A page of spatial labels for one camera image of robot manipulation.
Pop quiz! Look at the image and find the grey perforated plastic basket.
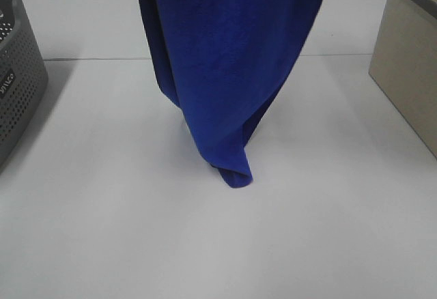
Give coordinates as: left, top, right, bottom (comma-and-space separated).
1, 0, 48, 164

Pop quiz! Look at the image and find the beige storage box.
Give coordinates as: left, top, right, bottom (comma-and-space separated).
369, 0, 436, 154

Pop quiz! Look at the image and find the blue microfibre towel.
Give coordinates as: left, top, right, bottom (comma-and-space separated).
138, 0, 323, 188

